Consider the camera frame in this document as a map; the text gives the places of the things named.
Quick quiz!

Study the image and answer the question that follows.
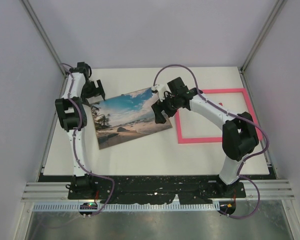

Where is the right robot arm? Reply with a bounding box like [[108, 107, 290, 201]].
[[151, 77, 259, 197]]

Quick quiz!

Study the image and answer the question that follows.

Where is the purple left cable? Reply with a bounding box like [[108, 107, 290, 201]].
[[61, 63, 116, 217]]

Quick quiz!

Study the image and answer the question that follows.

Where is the pink picture frame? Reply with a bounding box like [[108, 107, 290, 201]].
[[174, 88, 258, 144]]

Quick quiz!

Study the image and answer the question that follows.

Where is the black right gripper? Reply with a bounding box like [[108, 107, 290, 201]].
[[152, 91, 180, 124]]

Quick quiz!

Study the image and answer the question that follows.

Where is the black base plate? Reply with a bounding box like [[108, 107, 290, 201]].
[[65, 175, 246, 205]]

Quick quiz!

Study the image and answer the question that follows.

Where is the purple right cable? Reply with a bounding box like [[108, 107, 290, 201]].
[[152, 64, 270, 219]]

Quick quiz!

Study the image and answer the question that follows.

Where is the aluminium frame post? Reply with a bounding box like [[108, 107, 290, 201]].
[[19, 0, 66, 76], [239, 0, 288, 73]]

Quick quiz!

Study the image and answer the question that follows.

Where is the left aluminium frame post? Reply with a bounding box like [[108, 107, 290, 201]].
[[19, 0, 66, 76]]

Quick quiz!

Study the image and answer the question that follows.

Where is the right aluminium frame post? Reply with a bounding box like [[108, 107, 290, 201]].
[[239, 0, 288, 73]]

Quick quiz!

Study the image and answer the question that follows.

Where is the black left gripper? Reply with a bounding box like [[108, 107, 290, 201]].
[[81, 80, 106, 107]]

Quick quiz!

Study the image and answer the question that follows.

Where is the slotted cable duct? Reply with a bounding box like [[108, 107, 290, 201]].
[[32, 201, 220, 212]]

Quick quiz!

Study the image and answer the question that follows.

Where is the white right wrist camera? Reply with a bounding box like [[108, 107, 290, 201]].
[[151, 84, 167, 102]]

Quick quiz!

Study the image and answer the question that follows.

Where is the purple cable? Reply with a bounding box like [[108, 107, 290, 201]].
[[152, 64, 270, 219], [61, 63, 116, 217]]

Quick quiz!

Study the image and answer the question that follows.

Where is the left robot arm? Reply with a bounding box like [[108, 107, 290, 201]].
[[55, 62, 106, 200]]

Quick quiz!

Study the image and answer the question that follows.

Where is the beach photo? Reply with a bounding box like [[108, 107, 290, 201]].
[[90, 87, 172, 150]]

